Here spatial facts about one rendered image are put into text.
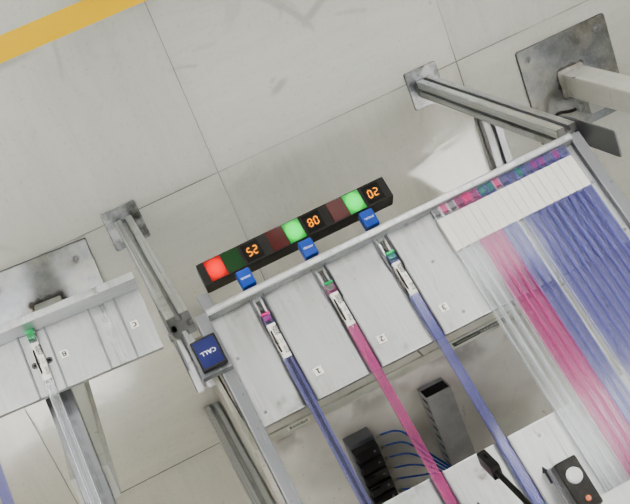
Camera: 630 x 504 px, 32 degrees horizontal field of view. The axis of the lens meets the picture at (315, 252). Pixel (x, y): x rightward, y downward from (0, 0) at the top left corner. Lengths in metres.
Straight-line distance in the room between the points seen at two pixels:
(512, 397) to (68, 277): 0.97
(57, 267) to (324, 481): 0.77
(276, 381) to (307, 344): 0.07
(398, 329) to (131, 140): 0.88
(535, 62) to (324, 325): 1.13
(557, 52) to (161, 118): 0.94
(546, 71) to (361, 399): 1.03
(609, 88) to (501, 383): 0.76
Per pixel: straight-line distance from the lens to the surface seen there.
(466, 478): 1.64
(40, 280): 2.39
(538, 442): 1.66
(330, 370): 1.67
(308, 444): 1.95
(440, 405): 1.96
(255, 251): 1.75
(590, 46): 2.69
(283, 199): 2.45
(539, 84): 2.63
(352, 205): 1.78
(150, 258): 2.07
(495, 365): 2.03
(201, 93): 2.36
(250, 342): 1.69
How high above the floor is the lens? 2.28
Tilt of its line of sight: 66 degrees down
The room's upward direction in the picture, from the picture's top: 133 degrees clockwise
